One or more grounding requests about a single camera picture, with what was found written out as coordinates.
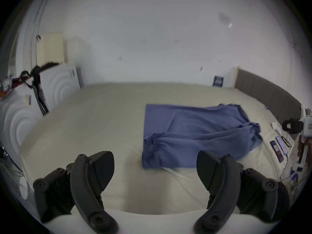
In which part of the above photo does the person's right hand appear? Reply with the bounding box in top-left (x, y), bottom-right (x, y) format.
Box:
top-left (296, 138), bottom-right (312, 165)

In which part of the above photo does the dark blue shirt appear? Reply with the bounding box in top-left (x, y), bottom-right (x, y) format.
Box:
top-left (141, 103), bottom-right (264, 169)

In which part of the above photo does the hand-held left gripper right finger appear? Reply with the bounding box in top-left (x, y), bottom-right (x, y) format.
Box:
top-left (194, 151), bottom-right (290, 234)

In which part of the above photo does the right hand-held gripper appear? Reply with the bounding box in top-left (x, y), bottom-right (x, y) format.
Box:
top-left (282, 106), bottom-right (312, 168)

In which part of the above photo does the small white object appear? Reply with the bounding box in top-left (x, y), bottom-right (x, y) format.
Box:
top-left (271, 122), bottom-right (283, 135)

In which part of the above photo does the bed with beige sheet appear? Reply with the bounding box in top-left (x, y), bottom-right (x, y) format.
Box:
top-left (20, 82), bottom-right (305, 215)

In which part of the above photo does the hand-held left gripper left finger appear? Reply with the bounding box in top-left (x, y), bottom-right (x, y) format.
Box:
top-left (33, 151), bottom-right (119, 234)

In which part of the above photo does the black phone with dark screen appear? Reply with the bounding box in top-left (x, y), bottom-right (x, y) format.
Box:
top-left (275, 136), bottom-right (289, 155)

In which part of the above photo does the black strap harness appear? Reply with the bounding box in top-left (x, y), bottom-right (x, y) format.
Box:
top-left (20, 61), bottom-right (59, 116)

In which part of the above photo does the white cabinet with ripple pattern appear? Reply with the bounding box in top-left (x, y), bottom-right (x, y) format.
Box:
top-left (0, 89), bottom-right (43, 158)
top-left (39, 65), bottom-right (81, 112)

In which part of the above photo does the grey padded headboard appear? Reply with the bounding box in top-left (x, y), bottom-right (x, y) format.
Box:
top-left (234, 68), bottom-right (303, 126)

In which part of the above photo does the beige flat board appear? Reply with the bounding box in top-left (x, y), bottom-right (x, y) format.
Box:
top-left (37, 33), bottom-right (65, 65)

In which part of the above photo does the black phone with purple screen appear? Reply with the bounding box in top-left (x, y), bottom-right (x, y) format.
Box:
top-left (270, 140), bottom-right (285, 163)

